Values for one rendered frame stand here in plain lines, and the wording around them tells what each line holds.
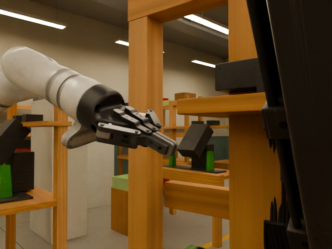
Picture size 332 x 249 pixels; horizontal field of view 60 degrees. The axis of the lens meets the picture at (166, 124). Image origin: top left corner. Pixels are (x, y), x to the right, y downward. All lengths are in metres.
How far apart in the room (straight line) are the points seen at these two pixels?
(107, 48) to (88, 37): 0.65
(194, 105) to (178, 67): 9.91
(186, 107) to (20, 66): 0.39
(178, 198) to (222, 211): 0.17
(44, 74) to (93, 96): 0.11
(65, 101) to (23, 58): 0.12
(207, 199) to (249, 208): 0.20
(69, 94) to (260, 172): 0.51
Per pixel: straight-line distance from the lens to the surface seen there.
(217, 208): 0.95
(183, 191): 1.01
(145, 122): 0.43
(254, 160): 0.78
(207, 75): 11.86
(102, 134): 0.40
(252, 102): 0.66
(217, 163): 9.54
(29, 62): 0.55
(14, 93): 0.63
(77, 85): 0.47
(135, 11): 1.09
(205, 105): 0.70
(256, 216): 0.81
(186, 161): 5.85
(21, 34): 7.87
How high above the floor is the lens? 1.46
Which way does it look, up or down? 1 degrees up
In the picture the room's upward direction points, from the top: straight up
